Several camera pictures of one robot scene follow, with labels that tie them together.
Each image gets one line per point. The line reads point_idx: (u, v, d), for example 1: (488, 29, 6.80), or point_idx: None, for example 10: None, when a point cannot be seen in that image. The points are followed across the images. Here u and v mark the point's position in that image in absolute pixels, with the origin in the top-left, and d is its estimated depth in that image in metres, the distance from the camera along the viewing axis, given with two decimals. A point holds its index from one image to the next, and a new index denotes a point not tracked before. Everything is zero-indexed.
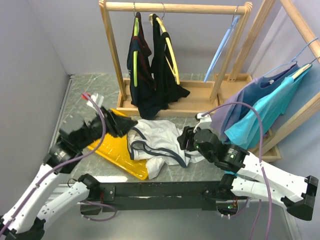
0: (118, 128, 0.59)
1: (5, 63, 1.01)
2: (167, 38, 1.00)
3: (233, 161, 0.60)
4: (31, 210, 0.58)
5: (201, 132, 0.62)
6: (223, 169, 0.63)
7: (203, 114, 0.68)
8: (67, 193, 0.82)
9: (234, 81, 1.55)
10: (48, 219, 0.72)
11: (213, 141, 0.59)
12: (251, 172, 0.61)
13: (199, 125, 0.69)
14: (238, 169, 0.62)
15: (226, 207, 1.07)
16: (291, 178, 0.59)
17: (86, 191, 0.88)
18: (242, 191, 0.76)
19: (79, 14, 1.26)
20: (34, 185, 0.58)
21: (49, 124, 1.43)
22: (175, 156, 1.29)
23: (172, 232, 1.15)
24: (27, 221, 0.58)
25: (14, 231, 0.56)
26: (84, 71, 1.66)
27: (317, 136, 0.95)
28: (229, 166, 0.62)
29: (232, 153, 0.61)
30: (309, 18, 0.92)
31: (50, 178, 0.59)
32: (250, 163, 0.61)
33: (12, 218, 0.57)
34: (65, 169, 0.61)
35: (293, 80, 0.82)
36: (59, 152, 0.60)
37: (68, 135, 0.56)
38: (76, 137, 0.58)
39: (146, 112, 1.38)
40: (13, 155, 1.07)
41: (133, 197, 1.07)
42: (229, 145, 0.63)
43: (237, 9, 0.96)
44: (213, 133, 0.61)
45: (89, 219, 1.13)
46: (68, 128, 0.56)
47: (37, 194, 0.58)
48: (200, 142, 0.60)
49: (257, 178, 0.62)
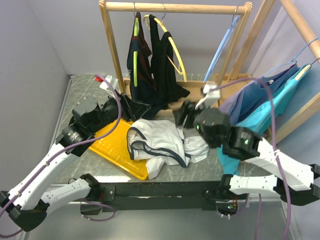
0: (131, 112, 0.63)
1: (5, 63, 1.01)
2: (170, 38, 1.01)
3: (248, 147, 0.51)
4: (37, 188, 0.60)
5: (208, 111, 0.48)
6: (231, 156, 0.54)
7: (211, 88, 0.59)
8: (71, 186, 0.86)
9: (234, 81, 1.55)
10: (51, 204, 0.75)
11: (225, 124, 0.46)
12: (264, 161, 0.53)
13: (203, 101, 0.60)
14: (250, 157, 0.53)
15: (226, 207, 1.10)
16: (301, 166, 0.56)
17: (87, 188, 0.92)
18: (239, 188, 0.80)
19: (79, 14, 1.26)
20: (44, 162, 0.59)
21: (49, 124, 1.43)
22: (175, 156, 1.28)
23: (172, 232, 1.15)
24: (32, 199, 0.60)
25: (19, 207, 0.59)
26: (84, 71, 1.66)
27: (316, 136, 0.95)
28: (241, 153, 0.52)
29: (246, 138, 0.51)
30: (309, 18, 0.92)
31: (61, 158, 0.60)
32: (264, 149, 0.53)
33: (18, 193, 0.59)
34: (77, 151, 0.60)
35: (296, 82, 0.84)
36: (72, 133, 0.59)
37: (81, 117, 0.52)
38: (90, 120, 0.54)
39: (147, 112, 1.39)
40: (13, 155, 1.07)
41: (133, 197, 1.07)
42: (239, 129, 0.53)
43: (237, 9, 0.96)
44: (224, 112, 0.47)
45: (89, 219, 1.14)
46: (82, 109, 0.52)
47: (45, 173, 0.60)
48: (209, 125, 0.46)
49: (265, 166, 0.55)
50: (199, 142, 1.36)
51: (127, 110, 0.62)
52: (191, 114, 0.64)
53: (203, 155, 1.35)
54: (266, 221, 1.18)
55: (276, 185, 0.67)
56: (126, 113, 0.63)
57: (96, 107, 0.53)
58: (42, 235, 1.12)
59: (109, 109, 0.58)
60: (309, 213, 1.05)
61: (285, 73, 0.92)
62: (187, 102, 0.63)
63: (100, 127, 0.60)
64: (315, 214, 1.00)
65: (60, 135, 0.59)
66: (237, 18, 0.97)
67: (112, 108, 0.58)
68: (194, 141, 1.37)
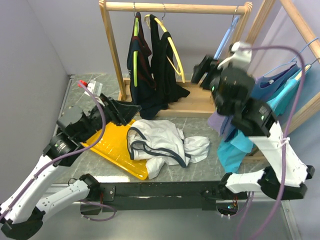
0: (121, 116, 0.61)
1: (5, 63, 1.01)
2: (169, 38, 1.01)
3: (262, 124, 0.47)
4: (28, 202, 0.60)
5: (233, 70, 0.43)
6: (239, 128, 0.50)
7: (241, 46, 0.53)
8: (68, 189, 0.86)
9: None
10: (47, 212, 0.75)
11: (247, 90, 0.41)
12: (271, 144, 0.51)
13: (231, 60, 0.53)
14: (259, 134, 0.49)
15: (225, 207, 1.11)
16: (298, 163, 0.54)
17: (86, 189, 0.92)
18: (232, 184, 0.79)
19: (79, 14, 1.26)
20: (32, 176, 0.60)
21: (49, 124, 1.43)
22: (175, 156, 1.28)
23: (172, 232, 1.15)
24: (23, 212, 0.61)
25: (10, 221, 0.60)
26: (84, 71, 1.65)
27: (317, 136, 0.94)
28: (252, 128, 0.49)
29: (263, 115, 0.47)
30: (309, 18, 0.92)
31: (49, 171, 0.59)
32: (276, 133, 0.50)
33: (9, 208, 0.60)
34: (65, 163, 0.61)
35: (296, 82, 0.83)
36: (59, 144, 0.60)
37: (67, 128, 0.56)
38: (76, 129, 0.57)
39: (146, 112, 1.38)
40: (13, 155, 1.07)
41: (133, 197, 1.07)
42: (260, 103, 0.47)
43: (237, 9, 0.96)
44: (252, 75, 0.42)
45: (89, 219, 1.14)
46: (67, 120, 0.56)
47: (33, 187, 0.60)
48: (230, 84, 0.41)
49: (267, 151, 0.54)
50: (199, 141, 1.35)
51: (116, 114, 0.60)
52: (210, 73, 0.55)
53: (202, 156, 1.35)
54: (266, 221, 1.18)
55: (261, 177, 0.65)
56: (116, 117, 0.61)
57: (81, 117, 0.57)
58: (42, 235, 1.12)
59: (97, 116, 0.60)
60: (309, 213, 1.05)
61: (285, 73, 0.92)
62: (208, 57, 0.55)
63: (88, 136, 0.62)
64: (316, 214, 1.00)
65: (48, 146, 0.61)
66: (237, 18, 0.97)
67: (99, 116, 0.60)
68: (194, 141, 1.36)
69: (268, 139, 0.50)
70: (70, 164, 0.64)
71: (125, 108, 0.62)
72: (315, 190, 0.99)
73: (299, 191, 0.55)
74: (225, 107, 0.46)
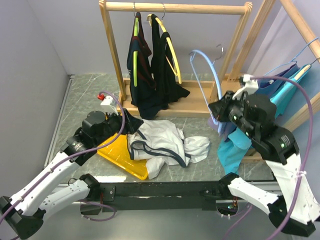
0: (131, 125, 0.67)
1: (5, 63, 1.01)
2: (168, 38, 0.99)
3: (279, 149, 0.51)
4: (40, 194, 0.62)
5: (258, 97, 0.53)
6: (259, 151, 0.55)
7: (251, 77, 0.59)
8: (69, 189, 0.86)
9: (234, 81, 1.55)
10: (48, 210, 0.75)
11: (266, 114, 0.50)
12: (285, 172, 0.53)
13: (244, 90, 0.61)
14: (276, 160, 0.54)
15: (226, 206, 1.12)
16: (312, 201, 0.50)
17: (86, 189, 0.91)
18: (237, 189, 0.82)
19: (79, 14, 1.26)
20: (49, 169, 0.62)
21: (50, 124, 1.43)
22: (175, 156, 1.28)
23: (172, 232, 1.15)
24: (33, 205, 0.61)
25: (20, 212, 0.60)
26: (84, 71, 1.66)
27: (317, 136, 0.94)
28: (270, 152, 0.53)
29: (283, 142, 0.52)
30: (308, 18, 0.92)
31: (65, 166, 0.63)
32: (294, 164, 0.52)
33: (21, 198, 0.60)
34: (79, 160, 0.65)
35: (295, 82, 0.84)
36: (76, 143, 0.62)
37: (90, 128, 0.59)
38: (96, 131, 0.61)
39: (146, 111, 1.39)
40: (14, 155, 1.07)
41: (133, 197, 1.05)
42: (284, 131, 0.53)
43: (223, 9, 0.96)
44: (271, 103, 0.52)
45: (89, 219, 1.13)
46: (92, 121, 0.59)
47: (49, 179, 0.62)
48: (251, 106, 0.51)
49: (281, 179, 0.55)
50: (199, 141, 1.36)
51: (126, 123, 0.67)
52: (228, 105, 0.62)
53: (203, 155, 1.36)
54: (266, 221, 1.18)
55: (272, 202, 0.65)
56: (126, 126, 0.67)
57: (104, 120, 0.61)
58: (43, 234, 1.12)
59: (111, 123, 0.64)
60: None
61: (285, 73, 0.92)
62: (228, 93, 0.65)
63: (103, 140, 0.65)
64: None
65: (67, 142, 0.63)
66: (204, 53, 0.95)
67: (114, 122, 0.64)
68: (194, 141, 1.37)
69: (283, 167, 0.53)
70: (80, 164, 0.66)
71: (134, 119, 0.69)
72: (315, 190, 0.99)
73: (305, 228, 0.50)
74: (250, 128, 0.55)
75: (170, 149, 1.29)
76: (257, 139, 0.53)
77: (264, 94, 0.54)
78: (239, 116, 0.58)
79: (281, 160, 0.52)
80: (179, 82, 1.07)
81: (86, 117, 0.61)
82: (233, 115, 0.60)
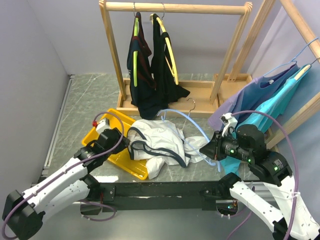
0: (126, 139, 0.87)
1: (5, 63, 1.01)
2: (167, 38, 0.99)
3: (273, 172, 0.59)
4: (53, 191, 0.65)
5: (247, 126, 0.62)
6: (256, 174, 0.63)
7: (231, 114, 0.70)
8: (68, 189, 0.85)
9: (234, 81, 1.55)
10: (47, 212, 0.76)
11: (254, 140, 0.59)
12: (281, 194, 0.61)
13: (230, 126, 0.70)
14: (272, 182, 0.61)
15: (226, 206, 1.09)
16: (310, 220, 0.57)
17: (86, 190, 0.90)
18: (240, 195, 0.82)
19: (79, 14, 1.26)
20: (63, 170, 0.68)
21: (49, 124, 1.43)
22: (175, 156, 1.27)
23: (172, 231, 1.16)
24: (44, 201, 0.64)
25: (33, 205, 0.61)
26: (84, 71, 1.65)
27: (317, 136, 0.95)
28: (265, 175, 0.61)
29: (276, 166, 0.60)
30: (308, 18, 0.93)
31: (77, 169, 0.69)
32: (289, 186, 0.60)
33: (35, 193, 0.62)
34: (89, 167, 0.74)
35: (295, 82, 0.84)
36: (88, 152, 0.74)
37: (106, 140, 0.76)
38: (108, 144, 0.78)
39: (146, 112, 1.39)
40: (14, 155, 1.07)
41: (133, 197, 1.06)
42: (276, 156, 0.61)
43: (223, 9, 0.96)
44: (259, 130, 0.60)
45: (89, 219, 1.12)
46: (107, 134, 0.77)
47: (62, 179, 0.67)
48: (242, 135, 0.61)
49: (279, 200, 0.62)
50: (199, 141, 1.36)
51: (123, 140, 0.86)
52: (222, 141, 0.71)
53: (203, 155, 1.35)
54: None
55: (278, 221, 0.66)
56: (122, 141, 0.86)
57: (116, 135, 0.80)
58: (43, 235, 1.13)
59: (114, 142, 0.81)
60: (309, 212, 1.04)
61: (285, 73, 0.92)
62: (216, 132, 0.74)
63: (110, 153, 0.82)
64: (313, 213, 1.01)
65: (79, 151, 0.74)
66: None
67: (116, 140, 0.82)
68: (194, 141, 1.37)
69: (279, 188, 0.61)
70: (87, 172, 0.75)
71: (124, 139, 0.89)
72: (315, 190, 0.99)
73: None
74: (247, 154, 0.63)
75: (170, 149, 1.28)
76: (253, 163, 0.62)
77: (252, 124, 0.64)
78: (235, 148, 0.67)
79: (276, 182, 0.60)
80: (178, 82, 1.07)
81: (101, 132, 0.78)
82: (230, 149, 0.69)
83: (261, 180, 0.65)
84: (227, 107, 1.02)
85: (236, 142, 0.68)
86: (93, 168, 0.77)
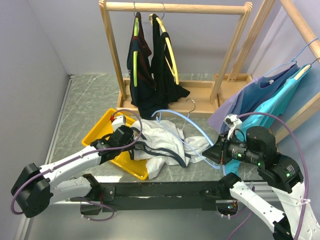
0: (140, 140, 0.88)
1: (5, 63, 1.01)
2: (167, 38, 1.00)
3: (285, 179, 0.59)
4: (67, 171, 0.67)
5: (258, 130, 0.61)
6: (266, 179, 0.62)
7: (237, 117, 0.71)
8: (73, 181, 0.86)
9: (234, 81, 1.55)
10: (54, 195, 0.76)
11: (266, 145, 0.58)
12: (290, 199, 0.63)
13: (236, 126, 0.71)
14: (282, 188, 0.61)
15: (226, 207, 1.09)
16: (315, 226, 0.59)
17: (87, 187, 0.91)
18: (240, 195, 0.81)
19: (79, 14, 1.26)
20: (80, 153, 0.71)
21: (49, 124, 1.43)
22: (175, 156, 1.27)
23: (172, 232, 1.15)
24: (57, 180, 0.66)
25: (48, 180, 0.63)
26: (84, 71, 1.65)
27: (317, 136, 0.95)
28: (276, 181, 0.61)
29: (288, 172, 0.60)
30: (308, 18, 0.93)
31: (93, 155, 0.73)
32: (299, 193, 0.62)
33: (52, 168, 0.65)
34: (102, 158, 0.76)
35: (295, 81, 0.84)
36: (103, 143, 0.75)
37: (122, 135, 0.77)
38: (124, 140, 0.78)
39: (146, 111, 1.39)
40: (13, 155, 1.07)
41: (133, 197, 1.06)
42: (288, 162, 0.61)
43: (223, 9, 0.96)
44: (270, 133, 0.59)
45: (89, 219, 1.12)
46: (123, 130, 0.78)
47: (78, 162, 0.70)
48: (252, 138, 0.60)
49: (286, 205, 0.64)
50: (199, 141, 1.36)
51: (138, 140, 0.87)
52: (228, 143, 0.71)
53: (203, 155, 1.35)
54: None
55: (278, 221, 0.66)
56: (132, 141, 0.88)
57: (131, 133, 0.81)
58: (43, 235, 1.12)
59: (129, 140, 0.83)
60: None
61: (285, 73, 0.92)
62: (221, 134, 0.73)
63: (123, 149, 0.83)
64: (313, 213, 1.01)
65: (95, 141, 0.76)
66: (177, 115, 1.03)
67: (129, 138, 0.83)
68: (194, 141, 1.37)
69: (289, 194, 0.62)
70: (100, 162, 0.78)
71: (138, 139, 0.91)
72: (315, 190, 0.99)
73: None
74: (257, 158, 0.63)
75: (170, 150, 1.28)
76: (263, 168, 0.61)
77: (262, 126, 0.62)
78: (243, 152, 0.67)
79: (287, 189, 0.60)
80: (179, 82, 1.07)
81: (119, 127, 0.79)
82: (238, 153, 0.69)
83: (270, 185, 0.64)
84: (228, 107, 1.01)
85: (242, 145, 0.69)
86: (105, 160, 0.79)
